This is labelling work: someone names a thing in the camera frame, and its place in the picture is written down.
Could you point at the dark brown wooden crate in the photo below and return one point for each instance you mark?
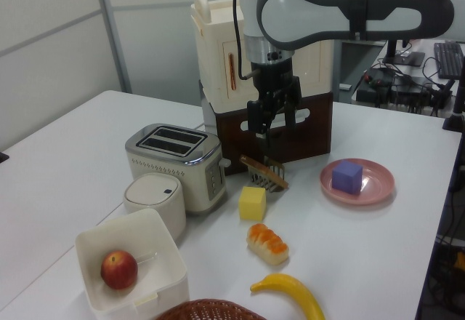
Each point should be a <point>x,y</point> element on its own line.
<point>312,134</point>

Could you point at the red apple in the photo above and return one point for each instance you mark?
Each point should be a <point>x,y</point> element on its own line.
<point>119,270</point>

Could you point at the brown wicker basket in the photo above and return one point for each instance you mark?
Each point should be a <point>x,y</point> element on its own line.
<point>209,311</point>

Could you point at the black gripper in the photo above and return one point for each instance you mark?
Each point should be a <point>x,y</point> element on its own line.
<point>278,83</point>

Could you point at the purple cube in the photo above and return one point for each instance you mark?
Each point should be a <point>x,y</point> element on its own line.
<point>347,178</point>

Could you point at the black keyboard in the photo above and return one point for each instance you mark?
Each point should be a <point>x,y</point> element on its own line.
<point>448,60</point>

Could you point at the black monitor stand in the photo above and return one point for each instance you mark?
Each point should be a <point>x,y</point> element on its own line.
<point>401,56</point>

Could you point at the yellow banana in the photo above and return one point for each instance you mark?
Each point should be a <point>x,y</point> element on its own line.
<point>298,291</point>

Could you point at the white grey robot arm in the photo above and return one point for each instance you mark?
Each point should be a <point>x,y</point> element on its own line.
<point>345,14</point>

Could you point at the metal toast rack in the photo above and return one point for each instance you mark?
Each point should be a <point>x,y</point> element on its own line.
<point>263,180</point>

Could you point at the cream toy cabinet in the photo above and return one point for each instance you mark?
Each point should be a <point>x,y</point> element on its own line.
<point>214,58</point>

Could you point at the orange topped toy bread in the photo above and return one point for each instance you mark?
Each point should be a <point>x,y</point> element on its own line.
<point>267,243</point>

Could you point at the white square container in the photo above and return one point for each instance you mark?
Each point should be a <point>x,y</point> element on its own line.
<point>160,265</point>

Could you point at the pink plate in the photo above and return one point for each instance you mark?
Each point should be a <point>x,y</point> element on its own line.
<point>378,185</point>

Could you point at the cream silver toaster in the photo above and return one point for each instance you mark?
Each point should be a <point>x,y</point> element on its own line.
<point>174,167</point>

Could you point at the small white lidded bin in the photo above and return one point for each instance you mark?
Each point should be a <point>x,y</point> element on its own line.
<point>156,200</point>

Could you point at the black clamp pole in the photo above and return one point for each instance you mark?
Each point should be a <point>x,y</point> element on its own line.
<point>456,112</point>

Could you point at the yellow cube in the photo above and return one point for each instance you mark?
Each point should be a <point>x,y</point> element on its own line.
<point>252,203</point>

